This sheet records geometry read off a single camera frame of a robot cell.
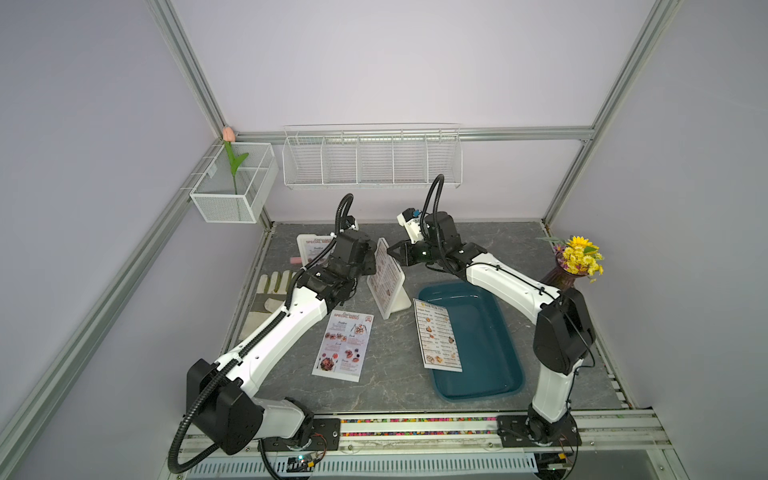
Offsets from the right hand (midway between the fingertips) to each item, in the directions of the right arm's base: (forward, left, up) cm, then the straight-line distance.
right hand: (386, 249), depth 83 cm
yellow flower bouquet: (-5, -51, +3) cm, 51 cm away
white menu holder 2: (-4, -5, -22) cm, 23 cm away
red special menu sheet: (-19, +13, -23) cm, 32 cm away
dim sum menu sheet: (-6, 0, -7) cm, 9 cm away
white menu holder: (+6, +26, -5) cm, 28 cm away
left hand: (-4, +6, +3) cm, 7 cm away
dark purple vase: (-6, -50, -7) cm, 51 cm away
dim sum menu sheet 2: (-19, -14, -18) cm, 30 cm away
